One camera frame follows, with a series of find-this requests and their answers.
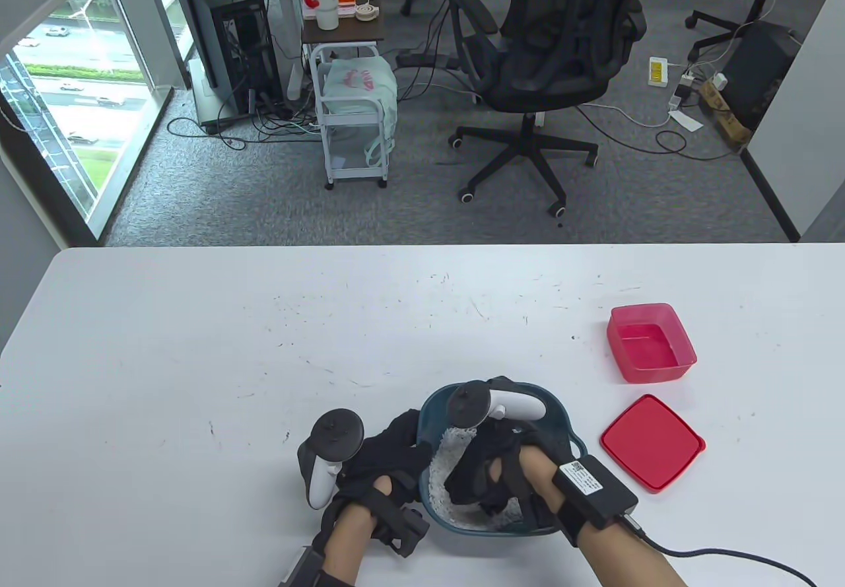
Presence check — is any person's left hand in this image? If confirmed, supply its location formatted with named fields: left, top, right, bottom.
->
left=320, top=409, right=434, bottom=559

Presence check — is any person's right hand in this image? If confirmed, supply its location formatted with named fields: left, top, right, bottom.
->
left=444, top=415, right=572, bottom=538

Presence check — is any white rice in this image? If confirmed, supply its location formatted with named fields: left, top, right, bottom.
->
left=428, top=425, right=524, bottom=529

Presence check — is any teal plastic basin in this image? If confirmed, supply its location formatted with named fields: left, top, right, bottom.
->
left=417, top=382, right=589, bottom=537

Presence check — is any red container lid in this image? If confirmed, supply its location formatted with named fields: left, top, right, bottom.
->
left=599, top=394, right=707, bottom=496

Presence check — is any red plastic container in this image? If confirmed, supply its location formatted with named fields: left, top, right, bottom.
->
left=607, top=302, right=698, bottom=385

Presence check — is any person's left forearm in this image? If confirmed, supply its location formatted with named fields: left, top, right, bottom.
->
left=323, top=478, right=393, bottom=587

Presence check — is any person's right forearm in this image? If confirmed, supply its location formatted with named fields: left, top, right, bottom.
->
left=518, top=447, right=688, bottom=587

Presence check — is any black white left hand controller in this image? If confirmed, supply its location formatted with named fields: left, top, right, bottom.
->
left=296, top=408, right=366, bottom=510

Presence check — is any black white hand controller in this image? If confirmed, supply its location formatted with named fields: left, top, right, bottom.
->
left=296, top=408, right=366, bottom=510
left=446, top=376, right=548, bottom=431

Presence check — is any black white right hand controller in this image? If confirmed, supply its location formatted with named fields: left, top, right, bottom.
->
left=446, top=376, right=548, bottom=431

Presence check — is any pale green plastic bag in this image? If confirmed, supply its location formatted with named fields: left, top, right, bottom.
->
left=321, top=57, right=399, bottom=167

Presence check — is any black power strip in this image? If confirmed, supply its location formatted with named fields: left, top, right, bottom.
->
left=395, top=50, right=464, bottom=72

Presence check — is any white rolling cart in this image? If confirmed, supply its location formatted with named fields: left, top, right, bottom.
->
left=302, top=0, right=389, bottom=190

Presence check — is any black mesh office chair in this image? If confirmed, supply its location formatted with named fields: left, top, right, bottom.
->
left=448, top=0, right=649, bottom=218

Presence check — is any brown cardboard box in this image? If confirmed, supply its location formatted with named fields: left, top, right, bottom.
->
left=699, top=79, right=754, bottom=147

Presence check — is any black computer tower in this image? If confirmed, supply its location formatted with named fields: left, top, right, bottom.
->
left=177, top=0, right=282, bottom=134

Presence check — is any white desk leg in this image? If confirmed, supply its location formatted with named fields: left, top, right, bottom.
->
left=267, top=0, right=305, bottom=103

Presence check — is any large glass window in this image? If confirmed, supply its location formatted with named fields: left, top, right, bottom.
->
left=0, top=0, right=175, bottom=240

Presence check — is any black floor box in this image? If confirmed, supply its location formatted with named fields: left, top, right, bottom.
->
left=716, top=20, right=800, bottom=133

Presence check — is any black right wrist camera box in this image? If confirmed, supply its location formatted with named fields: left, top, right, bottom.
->
left=551, top=454, right=640, bottom=545

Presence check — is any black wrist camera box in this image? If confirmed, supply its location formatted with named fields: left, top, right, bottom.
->
left=280, top=545, right=325, bottom=587
left=551, top=454, right=640, bottom=545

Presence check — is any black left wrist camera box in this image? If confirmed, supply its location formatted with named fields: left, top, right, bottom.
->
left=280, top=545, right=325, bottom=587

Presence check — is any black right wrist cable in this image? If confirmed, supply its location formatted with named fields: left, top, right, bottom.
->
left=620, top=510, right=820, bottom=587

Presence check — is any long black floor cable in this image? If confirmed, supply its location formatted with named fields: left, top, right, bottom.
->
left=576, top=104, right=741, bottom=162

